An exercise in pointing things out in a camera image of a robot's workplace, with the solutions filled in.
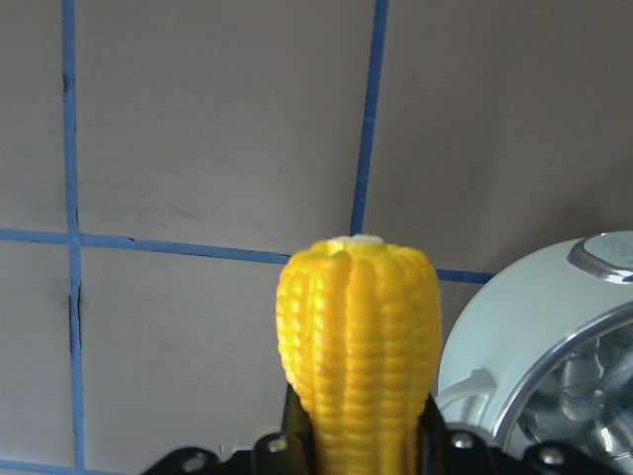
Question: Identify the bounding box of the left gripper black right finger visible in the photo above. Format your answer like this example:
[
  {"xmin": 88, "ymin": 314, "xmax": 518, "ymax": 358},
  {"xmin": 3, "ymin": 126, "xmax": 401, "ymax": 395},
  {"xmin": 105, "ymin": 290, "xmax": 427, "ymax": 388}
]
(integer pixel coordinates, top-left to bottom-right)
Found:
[{"xmin": 418, "ymin": 396, "xmax": 446, "ymax": 475}]

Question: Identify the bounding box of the pale green cooking pot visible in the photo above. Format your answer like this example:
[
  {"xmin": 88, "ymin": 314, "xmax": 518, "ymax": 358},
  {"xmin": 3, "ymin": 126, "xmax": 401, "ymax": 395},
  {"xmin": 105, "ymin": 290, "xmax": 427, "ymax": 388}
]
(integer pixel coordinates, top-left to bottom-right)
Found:
[{"xmin": 436, "ymin": 231, "xmax": 632, "ymax": 448}]

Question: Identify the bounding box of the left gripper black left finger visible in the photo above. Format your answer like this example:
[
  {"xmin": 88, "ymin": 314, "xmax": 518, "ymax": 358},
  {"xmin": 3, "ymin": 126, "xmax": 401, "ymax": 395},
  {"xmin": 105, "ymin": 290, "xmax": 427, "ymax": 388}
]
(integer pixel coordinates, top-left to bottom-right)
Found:
[{"xmin": 281, "ymin": 384, "xmax": 312, "ymax": 474}]

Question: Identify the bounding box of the clear glass pot lid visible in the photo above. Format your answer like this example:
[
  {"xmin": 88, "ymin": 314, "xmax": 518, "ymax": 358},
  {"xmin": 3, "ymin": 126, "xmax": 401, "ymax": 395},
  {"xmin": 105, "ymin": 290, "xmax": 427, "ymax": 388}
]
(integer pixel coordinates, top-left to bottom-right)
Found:
[{"xmin": 494, "ymin": 302, "xmax": 632, "ymax": 473}]

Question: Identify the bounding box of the yellow corn cob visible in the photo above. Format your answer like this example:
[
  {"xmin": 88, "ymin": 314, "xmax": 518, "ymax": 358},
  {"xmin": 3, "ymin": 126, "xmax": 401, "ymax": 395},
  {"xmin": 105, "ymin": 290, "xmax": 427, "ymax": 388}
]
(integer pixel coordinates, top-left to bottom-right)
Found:
[{"xmin": 276, "ymin": 235, "xmax": 442, "ymax": 474}]

